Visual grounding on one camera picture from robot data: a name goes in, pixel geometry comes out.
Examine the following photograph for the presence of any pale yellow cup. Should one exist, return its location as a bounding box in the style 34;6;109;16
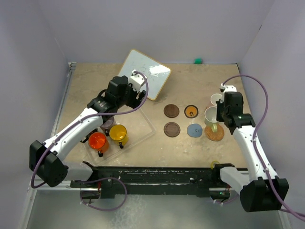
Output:
204;106;218;133

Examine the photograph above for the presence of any pink cup white inside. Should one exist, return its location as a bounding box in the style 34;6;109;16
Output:
205;93;222;109

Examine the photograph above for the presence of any woven rattan coaster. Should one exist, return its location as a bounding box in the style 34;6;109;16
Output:
204;124;224;141

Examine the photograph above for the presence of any orange black-rimmed coaster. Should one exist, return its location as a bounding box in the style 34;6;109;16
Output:
184;105;199;118

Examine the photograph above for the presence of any blue round coaster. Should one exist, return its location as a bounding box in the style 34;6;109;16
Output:
187;124;203;138

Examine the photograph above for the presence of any purple cup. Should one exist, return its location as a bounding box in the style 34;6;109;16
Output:
100;117;116;136

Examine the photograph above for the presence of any dark brown wooden coaster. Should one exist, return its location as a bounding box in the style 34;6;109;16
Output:
163;104;180;118

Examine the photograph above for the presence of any white cup black handle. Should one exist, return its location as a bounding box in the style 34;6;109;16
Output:
80;134;90;144

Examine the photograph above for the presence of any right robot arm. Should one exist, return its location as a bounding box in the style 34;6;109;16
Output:
212;92;289;212

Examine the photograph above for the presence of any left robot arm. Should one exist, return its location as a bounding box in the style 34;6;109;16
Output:
29;70;148;188

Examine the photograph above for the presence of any yellow transparent cup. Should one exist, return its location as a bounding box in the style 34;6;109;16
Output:
109;124;129;149

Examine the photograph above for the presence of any dark brown ringed coaster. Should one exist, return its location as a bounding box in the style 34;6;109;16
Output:
163;122;181;137

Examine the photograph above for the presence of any orange transparent cup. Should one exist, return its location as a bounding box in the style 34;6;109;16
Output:
88;132;109;157

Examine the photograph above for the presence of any clear plastic tray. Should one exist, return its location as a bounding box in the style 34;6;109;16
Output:
82;108;155;167

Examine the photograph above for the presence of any small whiteboard on stand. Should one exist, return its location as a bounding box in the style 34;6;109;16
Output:
118;49;171;101

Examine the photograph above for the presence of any yellow tape roll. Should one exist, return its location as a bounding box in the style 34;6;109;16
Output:
210;161;220;169

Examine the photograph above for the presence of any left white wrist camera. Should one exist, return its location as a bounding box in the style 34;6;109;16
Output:
128;70;145;92

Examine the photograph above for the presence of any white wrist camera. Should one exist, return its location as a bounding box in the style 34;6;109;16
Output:
128;70;145;92
220;83;237;93

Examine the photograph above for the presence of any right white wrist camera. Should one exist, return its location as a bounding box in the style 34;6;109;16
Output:
220;83;237;93

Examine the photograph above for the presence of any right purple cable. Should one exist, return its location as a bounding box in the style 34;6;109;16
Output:
221;74;305;220

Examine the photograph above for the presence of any green object at wall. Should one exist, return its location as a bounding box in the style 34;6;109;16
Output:
194;58;203;64

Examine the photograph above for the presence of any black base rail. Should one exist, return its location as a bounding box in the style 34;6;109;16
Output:
70;167;233;200

